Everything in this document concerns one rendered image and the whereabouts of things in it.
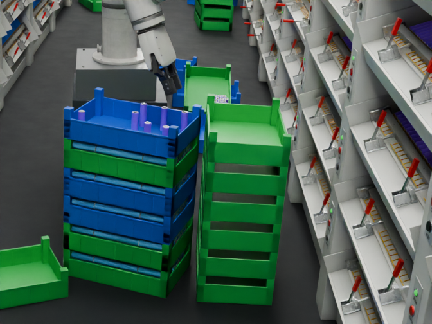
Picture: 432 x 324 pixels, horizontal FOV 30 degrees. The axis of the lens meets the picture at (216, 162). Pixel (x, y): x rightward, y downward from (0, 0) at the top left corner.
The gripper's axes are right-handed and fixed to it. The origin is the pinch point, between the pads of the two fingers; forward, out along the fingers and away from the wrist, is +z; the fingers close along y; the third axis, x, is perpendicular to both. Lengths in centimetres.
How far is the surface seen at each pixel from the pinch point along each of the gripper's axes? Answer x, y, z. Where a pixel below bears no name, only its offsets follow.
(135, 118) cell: -9.6, 7.3, 4.5
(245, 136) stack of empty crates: 11.9, -6.5, 19.9
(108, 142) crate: -14.5, 16.1, 6.8
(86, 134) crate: -19.6, 16.1, 3.4
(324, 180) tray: 18, -43, 49
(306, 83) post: 19, -58, 21
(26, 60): -138, -153, -9
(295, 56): 3, -109, 20
